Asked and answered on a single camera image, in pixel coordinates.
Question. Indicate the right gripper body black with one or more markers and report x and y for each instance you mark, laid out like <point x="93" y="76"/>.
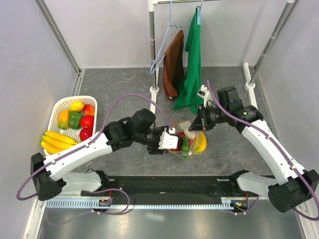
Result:
<point x="210" y="116"/>

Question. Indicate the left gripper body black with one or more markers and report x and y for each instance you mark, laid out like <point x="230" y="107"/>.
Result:
<point x="153" y="141"/>

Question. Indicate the white radish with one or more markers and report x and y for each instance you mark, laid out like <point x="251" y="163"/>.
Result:
<point x="184" y="127"/>

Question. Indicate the clear zip top bag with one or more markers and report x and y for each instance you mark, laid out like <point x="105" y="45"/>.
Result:
<point x="191" y="156"/>

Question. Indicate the yellow banana bunch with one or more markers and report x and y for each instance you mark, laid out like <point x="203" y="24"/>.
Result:
<point x="200" y="143"/>
<point x="53" y="142"/>

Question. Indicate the red dragon fruit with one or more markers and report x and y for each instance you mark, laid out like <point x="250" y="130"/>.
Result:
<point x="179" y="144"/>

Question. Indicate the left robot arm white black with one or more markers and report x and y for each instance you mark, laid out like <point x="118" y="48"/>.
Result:
<point x="51" y="178"/>

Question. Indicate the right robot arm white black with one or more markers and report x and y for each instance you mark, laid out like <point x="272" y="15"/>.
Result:
<point x="292" y="184"/>

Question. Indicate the green chili pepper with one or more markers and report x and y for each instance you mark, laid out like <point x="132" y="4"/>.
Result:
<point x="185" y="148"/>

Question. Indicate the green t-shirt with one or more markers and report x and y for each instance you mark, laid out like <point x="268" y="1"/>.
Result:
<point x="189" y="87"/>

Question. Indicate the metal clothes rack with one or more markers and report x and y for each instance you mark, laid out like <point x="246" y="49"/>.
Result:
<point x="250" y="79"/>

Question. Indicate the brown towel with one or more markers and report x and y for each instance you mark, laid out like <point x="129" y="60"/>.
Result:
<point x="173" y="72"/>

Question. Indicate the red peach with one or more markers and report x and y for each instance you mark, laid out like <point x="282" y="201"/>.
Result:
<point x="89" y="110"/>

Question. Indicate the green bell pepper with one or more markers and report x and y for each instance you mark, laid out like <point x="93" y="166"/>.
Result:
<point x="74" y="120"/>

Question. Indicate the yellow mango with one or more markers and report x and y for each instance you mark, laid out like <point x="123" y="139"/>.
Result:
<point x="76" y="106"/>

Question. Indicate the orange green papaya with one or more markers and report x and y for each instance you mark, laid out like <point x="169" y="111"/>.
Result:
<point x="63" y="119"/>

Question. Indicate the white plastic basket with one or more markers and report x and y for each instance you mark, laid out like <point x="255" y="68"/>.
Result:
<point x="64" y="104"/>

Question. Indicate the blue hanger under shirt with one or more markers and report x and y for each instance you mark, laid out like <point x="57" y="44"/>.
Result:
<point x="198" y="13"/>

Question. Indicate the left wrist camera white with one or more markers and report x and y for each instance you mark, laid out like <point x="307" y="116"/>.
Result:
<point x="168" y="139"/>

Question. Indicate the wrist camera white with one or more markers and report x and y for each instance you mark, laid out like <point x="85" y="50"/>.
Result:
<point x="168" y="139"/>
<point x="204" y="93"/>

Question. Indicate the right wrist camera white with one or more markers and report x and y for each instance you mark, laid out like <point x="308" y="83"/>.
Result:
<point x="204" y="93"/>

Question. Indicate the light blue wire hanger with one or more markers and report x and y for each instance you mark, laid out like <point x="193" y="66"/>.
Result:
<point x="155" y="65"/>

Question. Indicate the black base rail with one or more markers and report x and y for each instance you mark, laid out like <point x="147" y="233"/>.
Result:
<point x="176" y="190"/>

